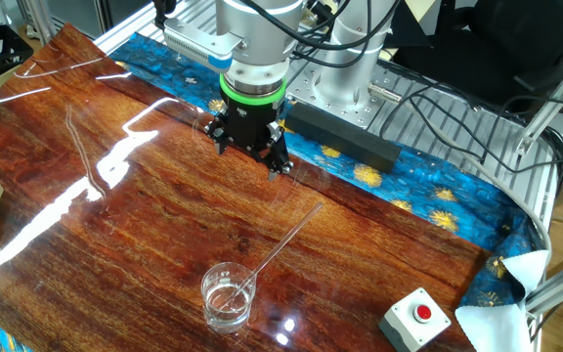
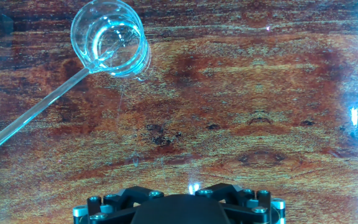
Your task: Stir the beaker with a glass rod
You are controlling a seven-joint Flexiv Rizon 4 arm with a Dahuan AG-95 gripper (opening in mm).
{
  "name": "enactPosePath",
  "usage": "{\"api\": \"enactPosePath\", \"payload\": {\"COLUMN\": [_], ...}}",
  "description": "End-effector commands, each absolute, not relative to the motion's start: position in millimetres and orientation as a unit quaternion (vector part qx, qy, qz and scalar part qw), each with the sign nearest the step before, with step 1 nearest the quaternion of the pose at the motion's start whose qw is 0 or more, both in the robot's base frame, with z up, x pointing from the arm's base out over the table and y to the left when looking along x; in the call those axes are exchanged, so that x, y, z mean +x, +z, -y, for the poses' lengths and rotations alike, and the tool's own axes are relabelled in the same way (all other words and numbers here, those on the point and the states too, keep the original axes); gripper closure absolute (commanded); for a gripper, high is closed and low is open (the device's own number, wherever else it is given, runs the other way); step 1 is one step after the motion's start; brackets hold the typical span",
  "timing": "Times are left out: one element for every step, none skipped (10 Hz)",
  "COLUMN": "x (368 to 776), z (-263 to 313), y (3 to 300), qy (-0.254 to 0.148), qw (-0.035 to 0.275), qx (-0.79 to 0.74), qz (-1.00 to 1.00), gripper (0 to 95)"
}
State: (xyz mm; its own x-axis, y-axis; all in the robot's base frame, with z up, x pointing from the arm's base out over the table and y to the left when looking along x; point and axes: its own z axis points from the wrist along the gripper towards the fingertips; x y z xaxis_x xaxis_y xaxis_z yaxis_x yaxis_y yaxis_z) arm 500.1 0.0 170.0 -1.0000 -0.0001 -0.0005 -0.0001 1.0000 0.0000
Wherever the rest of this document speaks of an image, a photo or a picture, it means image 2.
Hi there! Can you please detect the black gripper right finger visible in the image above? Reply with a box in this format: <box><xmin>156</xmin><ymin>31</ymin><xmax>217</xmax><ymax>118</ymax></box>
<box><xmin>194</xmin><ymin>182</ymin><xmax>287</xmax><ymax>224</ymax></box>

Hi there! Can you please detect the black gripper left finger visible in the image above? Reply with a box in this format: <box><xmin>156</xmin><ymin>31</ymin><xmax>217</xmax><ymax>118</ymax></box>
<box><xmin>72</xmin><ymin>185</ymin><xmax>165</xmax><ymax>224</ymax></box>

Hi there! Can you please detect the clear glass stirring rod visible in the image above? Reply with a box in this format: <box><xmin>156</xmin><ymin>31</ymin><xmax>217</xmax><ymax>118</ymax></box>
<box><xmin>0</xmin><ymin>29</ymin><xmax>136</xmax><ymax>163</ymax></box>

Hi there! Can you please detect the clear glass beaker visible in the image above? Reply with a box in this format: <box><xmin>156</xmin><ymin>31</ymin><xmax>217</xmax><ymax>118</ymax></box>
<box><xmin>70</xmin><ymin>0</ymin><xmax>152</xmax><ymax>78</ymax></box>

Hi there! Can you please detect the glossy wood grain mat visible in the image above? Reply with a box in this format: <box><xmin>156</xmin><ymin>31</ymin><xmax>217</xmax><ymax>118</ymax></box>
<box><xmin>0</xmin><ymin>0</ymin><xmax>358</xmax><ymax>224</ymax></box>

